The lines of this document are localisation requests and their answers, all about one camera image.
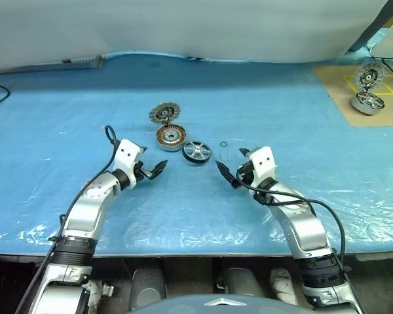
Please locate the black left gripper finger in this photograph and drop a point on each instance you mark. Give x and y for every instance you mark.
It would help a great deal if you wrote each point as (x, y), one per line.
(158, 168)
(143, 150)

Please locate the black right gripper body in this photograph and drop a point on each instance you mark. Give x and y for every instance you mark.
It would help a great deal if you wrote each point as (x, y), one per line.
(245, 171)

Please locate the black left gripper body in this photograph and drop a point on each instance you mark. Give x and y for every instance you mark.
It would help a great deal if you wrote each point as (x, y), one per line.
(141, 170)

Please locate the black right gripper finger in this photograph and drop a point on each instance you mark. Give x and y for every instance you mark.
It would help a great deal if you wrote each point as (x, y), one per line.
(245, 152)
(227, 173)

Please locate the motor stator housing copper windings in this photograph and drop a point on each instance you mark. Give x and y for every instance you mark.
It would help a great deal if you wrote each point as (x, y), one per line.
(165, 137)

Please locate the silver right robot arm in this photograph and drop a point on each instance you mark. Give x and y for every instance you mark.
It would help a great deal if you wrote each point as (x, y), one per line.
(304, 225)

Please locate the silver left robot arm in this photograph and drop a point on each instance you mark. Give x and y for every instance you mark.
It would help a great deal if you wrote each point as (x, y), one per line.
(85, 209)

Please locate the assembled silver motor housing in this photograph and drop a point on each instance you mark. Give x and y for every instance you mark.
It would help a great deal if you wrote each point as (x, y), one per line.
(363, 106)

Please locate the brown cardboard mat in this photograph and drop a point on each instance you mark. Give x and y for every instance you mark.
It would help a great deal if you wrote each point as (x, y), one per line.
(334, 95)

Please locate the grey power strip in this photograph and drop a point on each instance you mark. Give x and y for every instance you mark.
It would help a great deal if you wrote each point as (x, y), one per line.
(82, 61)

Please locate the grey rounded cylinder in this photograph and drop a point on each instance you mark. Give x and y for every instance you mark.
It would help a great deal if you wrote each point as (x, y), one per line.
(147, 284)
(240, 283)

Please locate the white crumpled object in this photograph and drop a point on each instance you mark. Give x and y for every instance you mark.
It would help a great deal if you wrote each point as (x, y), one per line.
(283, 284)

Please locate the white backdrop cloth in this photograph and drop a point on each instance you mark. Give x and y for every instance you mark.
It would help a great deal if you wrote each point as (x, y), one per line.
(183, 26)

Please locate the grey robot torso shell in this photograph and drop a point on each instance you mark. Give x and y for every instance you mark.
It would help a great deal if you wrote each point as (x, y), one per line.
(183, 305)

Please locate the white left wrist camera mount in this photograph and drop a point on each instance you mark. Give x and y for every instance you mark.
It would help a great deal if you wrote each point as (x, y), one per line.
(127, 153)

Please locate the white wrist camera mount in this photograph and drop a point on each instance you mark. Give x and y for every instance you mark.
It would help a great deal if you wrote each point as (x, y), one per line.
(263, 160)
(127, 153)

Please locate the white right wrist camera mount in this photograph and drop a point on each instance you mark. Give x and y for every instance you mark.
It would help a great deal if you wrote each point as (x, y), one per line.
(263, 160)

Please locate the dark grey diagonal post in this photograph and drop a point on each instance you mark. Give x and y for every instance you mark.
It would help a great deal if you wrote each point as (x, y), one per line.
(376, 23)

